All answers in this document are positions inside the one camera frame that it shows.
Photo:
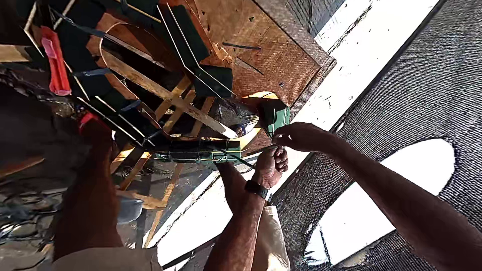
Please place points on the person's left hand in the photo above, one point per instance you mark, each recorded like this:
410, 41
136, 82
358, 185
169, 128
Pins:
268, 167

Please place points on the person's right hand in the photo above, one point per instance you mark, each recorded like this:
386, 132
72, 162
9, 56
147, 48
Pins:
307, 136

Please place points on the person's left fingers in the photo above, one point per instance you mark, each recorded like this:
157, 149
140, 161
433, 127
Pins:
281, 160

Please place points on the person's right fingers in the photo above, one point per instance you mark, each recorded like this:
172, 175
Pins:
280, 136

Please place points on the person's right forearm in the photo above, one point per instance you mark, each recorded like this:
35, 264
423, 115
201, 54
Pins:
391, 192

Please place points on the person's left forearm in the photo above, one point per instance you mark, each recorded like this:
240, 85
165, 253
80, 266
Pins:
241, 229

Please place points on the small bright green block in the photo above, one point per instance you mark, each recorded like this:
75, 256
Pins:
281, 117

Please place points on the dark green rubber strip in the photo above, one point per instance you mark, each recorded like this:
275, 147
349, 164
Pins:
243, 160

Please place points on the large brown plywood board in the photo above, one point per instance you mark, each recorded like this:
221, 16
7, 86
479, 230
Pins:
278, 56

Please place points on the dark green square block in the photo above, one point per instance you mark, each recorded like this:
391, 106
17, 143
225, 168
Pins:
222, 77

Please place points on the dark thin stick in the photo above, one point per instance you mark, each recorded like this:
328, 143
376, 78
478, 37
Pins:
241, 46

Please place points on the brown wooden edge beam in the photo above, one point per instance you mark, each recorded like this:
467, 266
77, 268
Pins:
301, 37

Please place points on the long narrow wooden slat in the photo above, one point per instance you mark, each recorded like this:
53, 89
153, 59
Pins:
167, 197

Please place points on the long pale wooden beam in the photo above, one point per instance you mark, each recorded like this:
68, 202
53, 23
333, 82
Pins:
165, 94

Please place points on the dark green long block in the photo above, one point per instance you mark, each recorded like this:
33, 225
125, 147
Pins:
192, 37

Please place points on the short wooden board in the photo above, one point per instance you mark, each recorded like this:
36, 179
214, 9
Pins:
145, 200

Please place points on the dark woven mesh sheet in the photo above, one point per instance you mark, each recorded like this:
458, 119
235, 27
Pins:
421, 94

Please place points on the thin straight pale stick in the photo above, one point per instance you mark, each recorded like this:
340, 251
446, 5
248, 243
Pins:
124, 119
109, 120

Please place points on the grey plastic container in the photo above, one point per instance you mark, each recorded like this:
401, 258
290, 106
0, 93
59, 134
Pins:
130, 210

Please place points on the narrow grey-brown wooden beam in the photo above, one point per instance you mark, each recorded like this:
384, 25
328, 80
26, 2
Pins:
133, 50

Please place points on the thin yellow stick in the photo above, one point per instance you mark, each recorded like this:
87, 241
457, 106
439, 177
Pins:
139, 11

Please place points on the person's legs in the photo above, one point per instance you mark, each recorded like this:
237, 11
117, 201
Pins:
88, 210

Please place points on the red plastic piece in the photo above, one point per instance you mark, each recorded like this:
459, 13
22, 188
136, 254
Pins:
55, 62

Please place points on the brown wooden plank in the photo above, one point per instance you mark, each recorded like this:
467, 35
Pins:
20, 166

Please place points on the pale wooden plank end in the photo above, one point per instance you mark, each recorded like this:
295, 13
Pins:
14, 53

